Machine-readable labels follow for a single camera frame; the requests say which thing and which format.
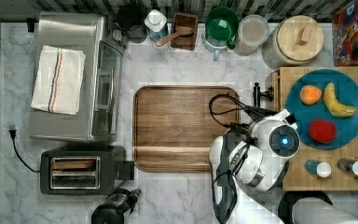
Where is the black drawer handle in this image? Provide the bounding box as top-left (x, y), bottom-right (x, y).
top-left (253, 82), bottom-right (274, 107)

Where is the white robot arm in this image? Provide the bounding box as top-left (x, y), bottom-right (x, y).
top-left (209, 110), bottom-right (300, 224)

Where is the wooden drawer cabinet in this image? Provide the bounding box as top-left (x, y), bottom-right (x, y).
top-left (266, 66), bottom-right (358, 191)

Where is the wooden cutting board tray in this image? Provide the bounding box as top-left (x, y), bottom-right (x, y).
top-left (132, 86), bottom-right (241, 173)

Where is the wooden utensil box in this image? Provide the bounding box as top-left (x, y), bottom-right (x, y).
top-left (171, 12), bottom-right (199, 50)

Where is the light blue cup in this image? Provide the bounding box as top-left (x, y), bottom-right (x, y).
top-left (202, 35), bottom-right (227, 61)

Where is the blue white-capped bottle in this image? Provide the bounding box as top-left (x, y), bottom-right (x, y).
top-left (145, 9), bottom-right (169, 42)

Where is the green mug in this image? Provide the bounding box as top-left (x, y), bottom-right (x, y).
top-left (205, 7), bottom-right (239, 49)

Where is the black round container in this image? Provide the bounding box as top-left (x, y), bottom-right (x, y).
top-left (116, 4), bottom-right (147, 43)

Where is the black coffee grinder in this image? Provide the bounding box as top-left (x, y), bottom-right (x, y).
top-left (91, 189), bottom-right (142, 224)

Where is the clear lidded container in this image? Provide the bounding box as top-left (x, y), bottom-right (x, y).
top-left (234, 15), bottom-right (269, 56)

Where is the silver toaster oven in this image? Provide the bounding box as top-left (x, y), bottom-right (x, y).
top-left (29, 12), bottom-right (123, 142)

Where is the black silver toaster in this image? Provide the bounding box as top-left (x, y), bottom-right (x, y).
top-left (40, 144), bottom-right (134, 195)

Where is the white striped dish towel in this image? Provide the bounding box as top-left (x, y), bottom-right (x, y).
top-left (31, 45), bottom-right (86, 116)

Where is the orange plush fruit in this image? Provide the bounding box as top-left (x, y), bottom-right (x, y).
top-left (300, 85), bottom-right (322, 105)

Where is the jar with wooden lid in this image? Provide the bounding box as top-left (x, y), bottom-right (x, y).
top-left (261, 16), bottom-right (324, 70)

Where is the red plush apple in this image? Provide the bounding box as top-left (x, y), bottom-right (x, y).
top-left (308, 119), bottom-right (337, 144)

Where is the blue shaker with white cap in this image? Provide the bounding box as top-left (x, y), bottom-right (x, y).
top-left (304, 160), bottom-right (332, 178)

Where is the yellow plush banana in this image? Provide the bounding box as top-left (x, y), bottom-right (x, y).
top-left (324, 82), bottom-right (357, 118)

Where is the blue round plate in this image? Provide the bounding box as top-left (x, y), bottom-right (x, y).
top-left (284, 69), bottom-right (358, 150)

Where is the dark shaker with white cap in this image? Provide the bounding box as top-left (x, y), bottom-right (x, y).
top-left (337, 158), bottom-right (358, 176)

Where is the red Froot Loops cereal box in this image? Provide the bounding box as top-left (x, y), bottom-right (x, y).
top-left (332, 0), bottom-right (358, 66)

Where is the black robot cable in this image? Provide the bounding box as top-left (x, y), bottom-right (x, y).
top-left (208, 93), bottom-right (278, 129)

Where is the black power cord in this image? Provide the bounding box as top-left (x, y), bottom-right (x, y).
top-left (8, 128), bottom-right (41, 174)

